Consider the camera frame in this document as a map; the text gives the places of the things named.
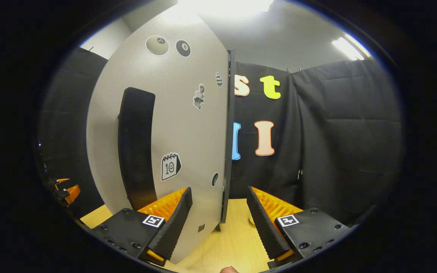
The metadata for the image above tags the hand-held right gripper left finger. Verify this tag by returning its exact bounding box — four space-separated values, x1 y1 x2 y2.
90 187 193 266

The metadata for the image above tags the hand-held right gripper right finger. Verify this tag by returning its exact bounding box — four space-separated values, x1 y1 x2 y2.
246 186 357 268

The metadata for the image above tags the black door handle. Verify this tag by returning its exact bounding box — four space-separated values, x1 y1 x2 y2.
118 87 157 211

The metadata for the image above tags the grey cabinet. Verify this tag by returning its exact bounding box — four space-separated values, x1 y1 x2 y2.
220 49 236 232

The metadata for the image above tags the grey cabinet door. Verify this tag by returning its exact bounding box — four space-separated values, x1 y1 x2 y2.
86 8 230 265

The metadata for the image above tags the black backdrop cloth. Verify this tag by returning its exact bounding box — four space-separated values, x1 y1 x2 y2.
38 47 405 224

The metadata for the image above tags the long ceiling light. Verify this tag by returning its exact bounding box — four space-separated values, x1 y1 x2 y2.
177 0 274 17

